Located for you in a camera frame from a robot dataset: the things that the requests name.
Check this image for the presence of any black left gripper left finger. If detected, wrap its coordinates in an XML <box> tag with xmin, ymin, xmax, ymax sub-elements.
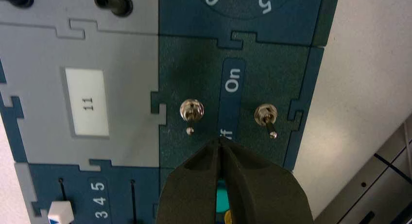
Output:
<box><xmin>156</xmin><ymin>138</ymin><xmax>222</xmax><ymax>224</ymax></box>

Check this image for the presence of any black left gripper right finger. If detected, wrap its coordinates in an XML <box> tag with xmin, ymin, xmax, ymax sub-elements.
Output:
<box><xmin>220</xmin><ymin>138</ymin><xmax>315</xmax><ymax>224</ymax></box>

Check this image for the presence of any teal round push button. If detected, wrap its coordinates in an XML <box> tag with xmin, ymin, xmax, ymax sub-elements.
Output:
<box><xmin>215</xmin><ymin>180</ymin><xmax>230</xmax><ymax>213</ymax></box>

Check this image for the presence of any grey and blue control box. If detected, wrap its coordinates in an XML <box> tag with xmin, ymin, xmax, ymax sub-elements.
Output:
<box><xmin>0</xmin><ymin>0</ymin><xmax>341</xmax><ymax>224</ymax></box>

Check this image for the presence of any white slider knob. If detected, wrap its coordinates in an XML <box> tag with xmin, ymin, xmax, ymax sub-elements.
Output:
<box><xmin>47</xmin><ymin>201</ymin><xmax>75</xmax><ymax>224</ymax></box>

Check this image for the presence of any silver metal toggle switch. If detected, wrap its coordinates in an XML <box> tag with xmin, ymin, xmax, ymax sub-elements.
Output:
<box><xmin>253</xmin><ymin>103</ymin><xmax>278</xmax><ymax>139</ymax></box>
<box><xmin>179</xmin><ymin>98</ymin><xmax>205</xmax><ymax>136</ymax></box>

